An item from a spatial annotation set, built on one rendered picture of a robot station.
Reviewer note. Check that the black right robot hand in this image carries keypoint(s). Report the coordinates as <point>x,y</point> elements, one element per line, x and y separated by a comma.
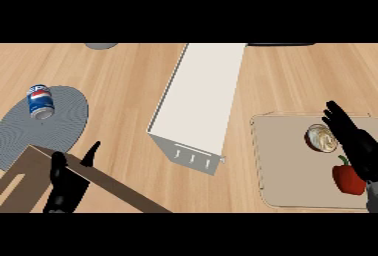
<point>354,138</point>

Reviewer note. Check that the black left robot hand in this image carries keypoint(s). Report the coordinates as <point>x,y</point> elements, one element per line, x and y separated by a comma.
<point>64,186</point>

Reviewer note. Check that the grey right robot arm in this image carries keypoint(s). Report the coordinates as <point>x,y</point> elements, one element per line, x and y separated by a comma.
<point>373,198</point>

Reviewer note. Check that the brown wooden shelf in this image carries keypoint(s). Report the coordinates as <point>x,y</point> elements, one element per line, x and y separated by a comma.
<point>75,186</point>

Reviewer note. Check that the beige tray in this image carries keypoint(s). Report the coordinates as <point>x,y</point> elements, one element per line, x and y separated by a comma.
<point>301,166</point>

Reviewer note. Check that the white tiered shelf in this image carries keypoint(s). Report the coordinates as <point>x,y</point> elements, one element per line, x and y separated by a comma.
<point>197,103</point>

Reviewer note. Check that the red bell pepper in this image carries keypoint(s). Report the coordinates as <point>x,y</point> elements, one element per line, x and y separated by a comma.
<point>349,178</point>

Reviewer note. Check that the grey round placemat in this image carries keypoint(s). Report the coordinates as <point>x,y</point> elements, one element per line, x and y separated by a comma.
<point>45,128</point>

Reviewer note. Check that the blue soda can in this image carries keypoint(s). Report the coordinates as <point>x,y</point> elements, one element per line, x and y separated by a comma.
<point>41,101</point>

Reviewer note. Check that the grey round object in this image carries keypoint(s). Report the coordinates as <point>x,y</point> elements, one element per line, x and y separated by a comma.
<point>101,45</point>

